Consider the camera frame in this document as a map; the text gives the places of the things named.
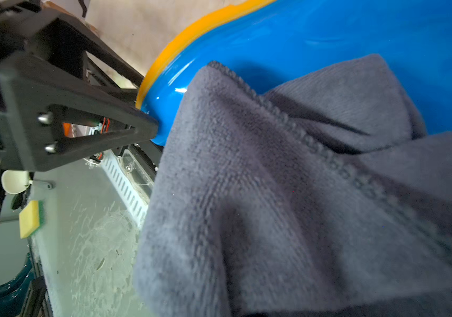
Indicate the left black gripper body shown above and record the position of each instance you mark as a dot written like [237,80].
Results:
[62,41]

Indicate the yellow green sponge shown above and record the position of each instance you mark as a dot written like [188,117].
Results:
[31,218]

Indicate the grey cloth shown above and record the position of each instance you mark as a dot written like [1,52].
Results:
[322,197]

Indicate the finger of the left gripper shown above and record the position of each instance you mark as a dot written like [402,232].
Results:
[39,98]

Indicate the blue boot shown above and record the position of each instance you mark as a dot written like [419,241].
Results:
[268,43]

